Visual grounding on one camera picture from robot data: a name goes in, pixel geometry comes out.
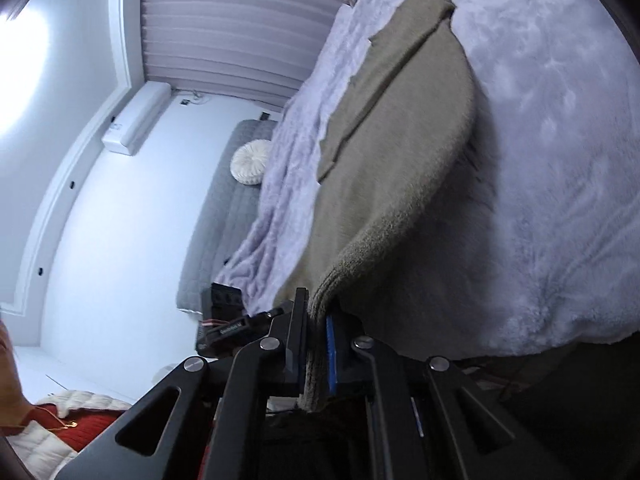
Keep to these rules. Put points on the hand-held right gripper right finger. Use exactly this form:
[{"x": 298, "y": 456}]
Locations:
[{"x": 330, "y": 355}]

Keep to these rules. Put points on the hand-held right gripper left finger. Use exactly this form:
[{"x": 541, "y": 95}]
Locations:
[{"x": 300, "y": 340}]

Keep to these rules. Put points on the olive brown knit sweater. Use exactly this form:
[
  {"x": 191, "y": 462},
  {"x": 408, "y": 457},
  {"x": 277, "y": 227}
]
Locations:
[{"x": 390, "y": 135}]

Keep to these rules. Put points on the grey quilted headboard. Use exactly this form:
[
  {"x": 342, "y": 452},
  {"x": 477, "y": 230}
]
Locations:
[{"x": 220, "y": 220}]

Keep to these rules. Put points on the person's red and white clothing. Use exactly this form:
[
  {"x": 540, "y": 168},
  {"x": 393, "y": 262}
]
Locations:
[{"x": 90, "y": 410}]

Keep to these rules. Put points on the round white pleated pillow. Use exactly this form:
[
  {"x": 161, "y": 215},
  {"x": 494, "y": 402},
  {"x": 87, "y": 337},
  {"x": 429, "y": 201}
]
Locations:
[{"x": 248, "y": 162}]

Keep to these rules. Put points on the white air conditioner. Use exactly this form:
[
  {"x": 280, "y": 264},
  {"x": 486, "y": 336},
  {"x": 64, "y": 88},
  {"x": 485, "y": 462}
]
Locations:
[{"x": 135, "y": 120}]

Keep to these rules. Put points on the grey pleated curtain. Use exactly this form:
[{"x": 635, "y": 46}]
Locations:
[{"x": 225, "y": 25}]

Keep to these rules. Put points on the lilac fleece blanket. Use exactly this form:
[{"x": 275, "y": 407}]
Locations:
[{"x": 550, "y": 135}]

